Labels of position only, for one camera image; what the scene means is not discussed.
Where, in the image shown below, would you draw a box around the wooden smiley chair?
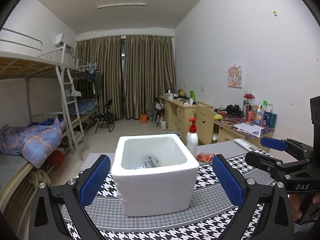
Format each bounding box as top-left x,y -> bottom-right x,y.
196,105 -> 214,145

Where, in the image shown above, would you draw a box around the blue carton on desk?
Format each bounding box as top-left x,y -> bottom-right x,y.
262,112 -> 277,128

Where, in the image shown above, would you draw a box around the houndstooth table mat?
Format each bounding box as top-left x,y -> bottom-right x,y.
57,148 -> 278,240

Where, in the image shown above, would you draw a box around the brown window curtains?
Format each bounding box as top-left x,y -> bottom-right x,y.
75,35 -> 177,119

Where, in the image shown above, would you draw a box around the black folding chair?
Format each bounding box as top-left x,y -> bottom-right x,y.
95,99 -> 115,133

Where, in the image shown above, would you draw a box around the white remote control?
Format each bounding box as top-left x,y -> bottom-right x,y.
234,138 -> 257,152

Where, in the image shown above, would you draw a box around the white papers on desk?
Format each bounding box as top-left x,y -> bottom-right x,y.
234,122 -> 264,137

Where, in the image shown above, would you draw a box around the white foam box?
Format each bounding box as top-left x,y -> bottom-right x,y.
111,134 -> 200,217

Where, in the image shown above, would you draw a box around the grey cloth in box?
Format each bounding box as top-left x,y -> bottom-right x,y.
138,155 -> 159,169

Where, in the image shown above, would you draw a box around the metal bunk bed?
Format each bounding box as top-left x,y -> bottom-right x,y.
1,28 -> 97,210

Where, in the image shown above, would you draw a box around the cartoon wall poster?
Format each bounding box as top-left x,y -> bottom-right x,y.
227,65 -> 242,88

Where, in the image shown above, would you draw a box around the white air conditioner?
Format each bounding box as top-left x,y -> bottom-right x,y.
55,34 -> 73,50

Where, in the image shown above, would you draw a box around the ceiling tube light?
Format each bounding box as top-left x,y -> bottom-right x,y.
97,3 -> 146,9

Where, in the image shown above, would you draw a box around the person's right hand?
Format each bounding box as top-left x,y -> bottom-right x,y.
289,194 -> 302,222

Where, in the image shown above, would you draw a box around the orange box on floor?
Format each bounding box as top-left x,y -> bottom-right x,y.
140,114 -> 148,124

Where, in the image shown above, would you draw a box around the wooden desk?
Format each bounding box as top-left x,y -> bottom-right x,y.
160,96 -> 274,152

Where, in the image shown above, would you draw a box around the blue plaid quilt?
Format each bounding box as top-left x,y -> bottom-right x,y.
1,118 -> 66,168

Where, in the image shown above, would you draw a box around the white red pump bottle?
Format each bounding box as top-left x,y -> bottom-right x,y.
185,118 -> 199,157

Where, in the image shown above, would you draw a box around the red snack packet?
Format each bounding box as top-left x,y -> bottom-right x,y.
196,152 -> 215,163

